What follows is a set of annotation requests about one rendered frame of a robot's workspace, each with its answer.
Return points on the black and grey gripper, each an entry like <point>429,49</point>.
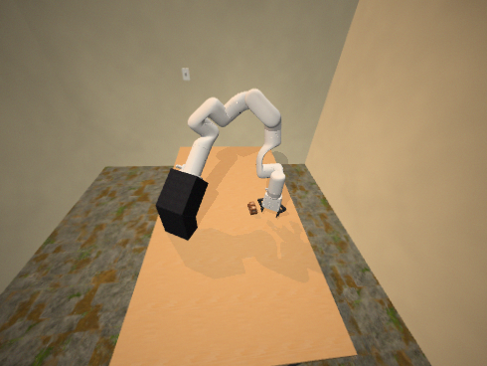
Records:
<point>271,204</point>

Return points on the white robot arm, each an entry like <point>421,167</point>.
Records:
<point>222,115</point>

